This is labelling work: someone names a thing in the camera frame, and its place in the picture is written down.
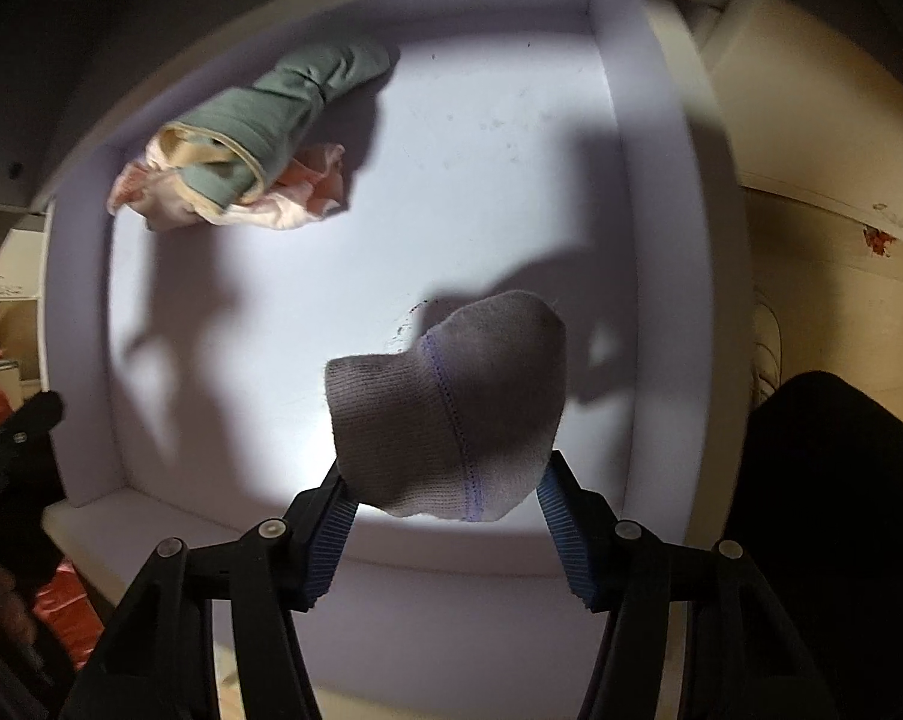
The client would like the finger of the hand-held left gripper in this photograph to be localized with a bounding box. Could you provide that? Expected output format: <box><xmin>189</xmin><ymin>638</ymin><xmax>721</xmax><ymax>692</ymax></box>
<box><xmin>0</xmin><ymin>390</ymin><xmax>66</xmax><ymax>466</ymax></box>

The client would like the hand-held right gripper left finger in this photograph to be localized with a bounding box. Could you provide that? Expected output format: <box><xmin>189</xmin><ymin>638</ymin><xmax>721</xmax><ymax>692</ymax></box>
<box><xmin>59</xmin><ymin>457</ymin><xmax>361</xmax><ymax>720</ymax></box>

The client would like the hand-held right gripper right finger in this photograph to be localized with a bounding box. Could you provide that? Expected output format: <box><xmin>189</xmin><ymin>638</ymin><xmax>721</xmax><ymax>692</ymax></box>
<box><xmin>535</xmin><ymin>450</ymin><xmax>842</xmax><ymax>720</ymax></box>

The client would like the pale sock purple stitching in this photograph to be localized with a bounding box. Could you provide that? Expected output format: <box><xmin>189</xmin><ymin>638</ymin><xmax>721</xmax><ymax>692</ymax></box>
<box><xmin>323</xmin><ymin>289</ymin><xmax>568</xmax><ymax>524</ymax></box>

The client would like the white drawer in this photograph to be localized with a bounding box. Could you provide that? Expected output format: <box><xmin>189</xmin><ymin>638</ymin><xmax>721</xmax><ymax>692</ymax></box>
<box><xmin>42</xmin><ymin>0</ymin><xmax>756</xmax><ymax>578</ymax></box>

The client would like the person's left hand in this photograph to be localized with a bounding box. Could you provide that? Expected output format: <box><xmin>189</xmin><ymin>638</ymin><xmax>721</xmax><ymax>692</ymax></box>
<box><xmin>0</xmin><ymin>566</ymin><xmax>40</xmax><ymax>661</ymax></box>

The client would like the red plastic bag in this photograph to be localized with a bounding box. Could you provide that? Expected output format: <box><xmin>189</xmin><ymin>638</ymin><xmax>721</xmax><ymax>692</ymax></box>
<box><xmin>31</xmin><ymin>555</ymin><xmax>118</xmax><ymax>672</ymax></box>

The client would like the white shoe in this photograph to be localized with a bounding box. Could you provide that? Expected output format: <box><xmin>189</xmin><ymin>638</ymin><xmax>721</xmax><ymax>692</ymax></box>
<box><xmin>751</xmin><ymin>292</ymin><xmax>786</xmax><ymax>398</ymax></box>

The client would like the person's black trouser leg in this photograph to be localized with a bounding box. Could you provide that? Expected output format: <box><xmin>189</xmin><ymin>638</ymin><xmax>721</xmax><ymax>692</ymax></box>
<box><xmin>721</xmin><ymin>371</ymin><xmax>903</xmax><ymax>720</ymax></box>

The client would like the pink cloth bundle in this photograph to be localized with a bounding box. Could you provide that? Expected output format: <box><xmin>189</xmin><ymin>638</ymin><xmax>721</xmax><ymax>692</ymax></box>
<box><xmin>106</xmin><ymin>139</ymin><xmax>347</xmax><ymax>232</ymax></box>

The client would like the grey-green cloth beige trim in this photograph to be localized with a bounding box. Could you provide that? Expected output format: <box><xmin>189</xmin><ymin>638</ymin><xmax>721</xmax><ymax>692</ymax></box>
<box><xmin>158</xmin><ymin>37</ymin><xmax>392</xmax><ymax>212</ymax></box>

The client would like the white furniture panel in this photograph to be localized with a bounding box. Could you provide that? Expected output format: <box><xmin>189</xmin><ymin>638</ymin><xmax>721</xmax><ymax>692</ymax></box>
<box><xmin>695</xmin><ymin>0</ymin><xmax>903</xmax><ymax>233</ymax></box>

